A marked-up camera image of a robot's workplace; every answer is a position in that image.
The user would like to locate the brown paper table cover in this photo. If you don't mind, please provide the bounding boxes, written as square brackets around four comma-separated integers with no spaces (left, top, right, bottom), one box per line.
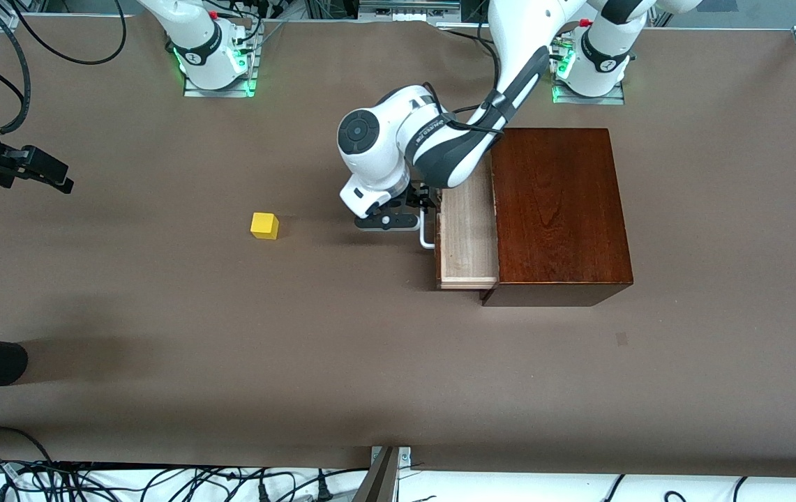
[0,14,796,480]

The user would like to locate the dark wooden cabinet box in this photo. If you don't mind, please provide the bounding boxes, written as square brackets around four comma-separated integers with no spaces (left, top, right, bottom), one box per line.
[481,128,634,307]

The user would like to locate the silver corner bracket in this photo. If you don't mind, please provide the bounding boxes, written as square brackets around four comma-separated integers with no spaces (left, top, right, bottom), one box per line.
[371,446,412,472]

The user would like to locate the grey cable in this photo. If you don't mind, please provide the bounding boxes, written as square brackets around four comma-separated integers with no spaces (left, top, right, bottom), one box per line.
[251,20,288,51]

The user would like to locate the black arched floor cable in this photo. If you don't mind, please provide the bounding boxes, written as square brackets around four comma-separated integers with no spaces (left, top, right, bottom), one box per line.
[0,425,57,466]

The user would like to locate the metal base plate right arm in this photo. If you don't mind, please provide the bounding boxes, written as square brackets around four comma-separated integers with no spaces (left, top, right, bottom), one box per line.
[183,42,260,99]

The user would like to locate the silver crossbar with sockets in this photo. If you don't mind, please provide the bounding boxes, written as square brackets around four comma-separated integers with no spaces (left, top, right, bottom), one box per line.
[359,0,461,18]

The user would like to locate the long black table cable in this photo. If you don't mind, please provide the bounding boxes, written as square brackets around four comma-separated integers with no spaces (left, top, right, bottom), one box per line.
[440,26,495,44]

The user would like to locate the yellow cube block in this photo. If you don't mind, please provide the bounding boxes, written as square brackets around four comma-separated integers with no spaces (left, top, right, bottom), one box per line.
[250,212,280,241]

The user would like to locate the wooden drawer with white handle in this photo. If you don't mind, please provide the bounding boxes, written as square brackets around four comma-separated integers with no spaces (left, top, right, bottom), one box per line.
[420,157,500,291]

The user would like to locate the metal base plate left arm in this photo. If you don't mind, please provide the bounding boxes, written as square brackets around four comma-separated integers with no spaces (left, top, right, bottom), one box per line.
[553,78,626,106]

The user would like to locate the aluminium profile bar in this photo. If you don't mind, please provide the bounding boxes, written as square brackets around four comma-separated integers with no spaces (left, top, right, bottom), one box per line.
[353,446,401,502]

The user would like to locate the black looping cable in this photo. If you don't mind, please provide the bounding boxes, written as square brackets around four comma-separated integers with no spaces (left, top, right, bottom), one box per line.
[7,0,126,66]

